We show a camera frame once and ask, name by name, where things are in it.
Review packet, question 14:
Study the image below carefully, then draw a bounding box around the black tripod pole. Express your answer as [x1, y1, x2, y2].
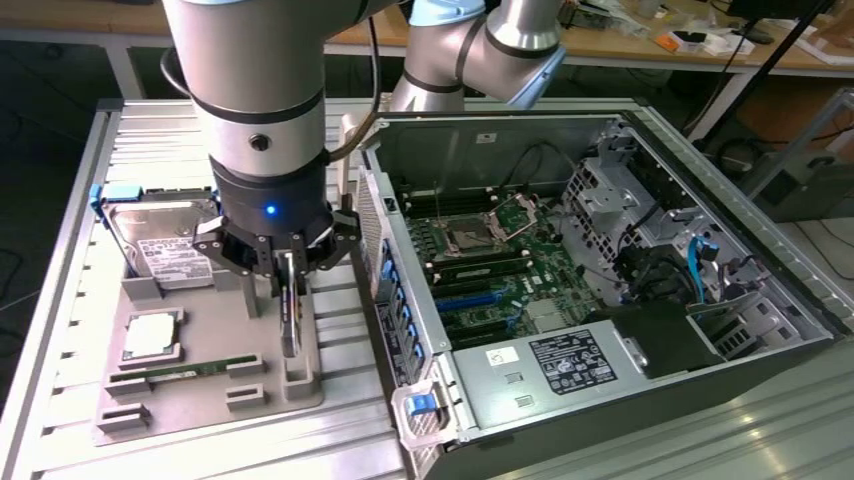
[686, 0, 840, 139]

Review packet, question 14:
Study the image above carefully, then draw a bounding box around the grey parts rack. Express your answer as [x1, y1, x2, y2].
[90, 219, 329, 449]

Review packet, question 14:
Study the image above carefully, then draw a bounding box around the silver disk bay cage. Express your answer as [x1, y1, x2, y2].
[558, 124, 673, 242]

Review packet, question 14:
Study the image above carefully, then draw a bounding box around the metal socket cover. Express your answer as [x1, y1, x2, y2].
[489, 192, 543, 242]

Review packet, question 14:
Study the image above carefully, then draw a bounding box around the hard disk in blue caddy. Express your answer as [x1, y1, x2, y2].
[88, 183, 233, 292]

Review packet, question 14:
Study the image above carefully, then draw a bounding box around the blue wire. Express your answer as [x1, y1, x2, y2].
[685, 233, 721, 307]

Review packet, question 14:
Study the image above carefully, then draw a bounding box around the blue expansion slot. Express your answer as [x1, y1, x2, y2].
[435, 288, 514, 314]

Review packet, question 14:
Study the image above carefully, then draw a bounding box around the wooden desk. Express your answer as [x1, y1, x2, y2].
[0, 0, 854, 101]

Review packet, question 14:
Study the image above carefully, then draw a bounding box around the open PC case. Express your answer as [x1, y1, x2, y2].
[337, 107, 841, 480]

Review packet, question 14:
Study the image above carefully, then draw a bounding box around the silver CPU chip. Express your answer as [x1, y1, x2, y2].
[122, 313, 186, 359]

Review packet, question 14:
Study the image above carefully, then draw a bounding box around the black graphics card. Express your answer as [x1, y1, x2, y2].
[278, 249, 310, 359]

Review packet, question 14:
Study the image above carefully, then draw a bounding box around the green RAM stick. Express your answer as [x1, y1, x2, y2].
[143, 355, 259, 384]

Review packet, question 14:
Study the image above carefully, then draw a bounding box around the grey metal frame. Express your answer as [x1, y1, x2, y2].
[740, 87, 854, 201]

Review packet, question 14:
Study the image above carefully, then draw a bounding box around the black box on floor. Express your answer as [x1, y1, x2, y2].
[757, 154, 854, 224]

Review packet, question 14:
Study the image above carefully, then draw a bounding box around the black labelled RAM stick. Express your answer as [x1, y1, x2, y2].
[431, 258, 525, 288]

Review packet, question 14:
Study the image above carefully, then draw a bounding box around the green motherboard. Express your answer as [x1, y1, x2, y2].
[403, 184, 610, 351]

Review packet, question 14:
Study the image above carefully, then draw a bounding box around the black looped wire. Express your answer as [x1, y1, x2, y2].
[509, 142, 578, 199]

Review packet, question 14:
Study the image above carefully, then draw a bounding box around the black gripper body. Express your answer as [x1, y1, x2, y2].
[211, 154, 335, 241]

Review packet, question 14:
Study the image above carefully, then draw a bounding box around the CPU socket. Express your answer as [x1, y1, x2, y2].
[433, 212, 510, 255]

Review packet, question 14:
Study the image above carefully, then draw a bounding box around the silver power supply unit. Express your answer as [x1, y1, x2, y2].
[451, 319, 654, 432]

